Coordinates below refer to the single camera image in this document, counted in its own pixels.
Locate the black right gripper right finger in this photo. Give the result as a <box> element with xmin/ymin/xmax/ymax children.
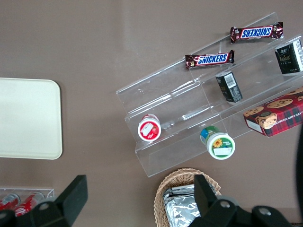
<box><xmin>194</xmin><ymin>174</ymin><xmax>237</xmax><ymax>225</ymax></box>

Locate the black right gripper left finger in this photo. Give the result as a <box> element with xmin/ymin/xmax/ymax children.
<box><xmin>32</xmin><ymin>175</ymin><xmax>89</xmax><ymax>227</ymax></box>

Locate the light tan wicker basket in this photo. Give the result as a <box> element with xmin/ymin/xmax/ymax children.
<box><xmin>153</xmin><ymin>168</ymin><xmax>222</xmax><ymax>227</ymax></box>

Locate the cream plastic tray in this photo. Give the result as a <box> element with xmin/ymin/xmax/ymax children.
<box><xmin>0</xmin><ymin>78</ymin><xmax>63</xmax><ymax>160</ymax></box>

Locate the clear acrylic box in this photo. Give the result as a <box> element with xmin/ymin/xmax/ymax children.
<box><xmin>0</xmin><ymin>187</ymin><xmax>56</xmax><ymax>218</ymax></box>

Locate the silver foil packet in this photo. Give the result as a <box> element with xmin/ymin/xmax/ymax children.
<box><xmin>162</xmin><ymin>184</ymin><xmax>196</xmax><ymax>201</ymax></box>
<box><xmin>164</xmin><ymin>195</ymin><xmax>202</xmax><ymax>227</ymax></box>

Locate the red cola can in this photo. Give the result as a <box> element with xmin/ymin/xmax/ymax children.
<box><xmin>0</xmin><ymin>193</ymin><xmax>21</xmax><ymax>211</ymax></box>
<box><xmin>14</xmin><ymin>192</ymin><xmax>46</xmax><ymax>217</ymax></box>

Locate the green sunflower yogurt cup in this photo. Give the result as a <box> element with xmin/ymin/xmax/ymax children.
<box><xmin>200</xmin><ymin>125</ymin><xmax>236</xmax><ymax>160</ymax></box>

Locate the red lid yogurt cup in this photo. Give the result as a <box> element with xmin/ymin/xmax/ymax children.
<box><xmin>137</xmin><ymin>113</ymin><xmax>162</xmax><ymax>142</ymax></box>

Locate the red tartan cookie box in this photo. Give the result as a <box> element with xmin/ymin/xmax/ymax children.
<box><xmin>243</xmin><ymin>87</ymin><xmax>303</xmax><ymax>138</ymax></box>

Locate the clear acrylic tiered shelf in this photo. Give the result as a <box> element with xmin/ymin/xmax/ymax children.
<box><xmin>116</xmin><ymin>11</ymin><xmax>303</xmax><ymax>178</ymax></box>

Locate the dark drink carton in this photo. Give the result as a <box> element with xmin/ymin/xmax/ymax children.
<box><xmin>274</xmin><ymin>39</ymin><xmax>303</xmax><ymax>75</ymax></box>
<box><xmin>214</xmin><ymin>71</ymin><xmax>243</xmax><ymax>104</ymax></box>

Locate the Snickers chocolate bar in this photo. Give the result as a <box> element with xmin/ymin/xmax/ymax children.
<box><xmin>230</xmin><ymin>21</ymin><xmax>284</xmax><ymax>44</ymax></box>
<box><xmin>185</xmin><ymin>49</ymin><xmax>235</xmax><ymax>70</ymax></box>

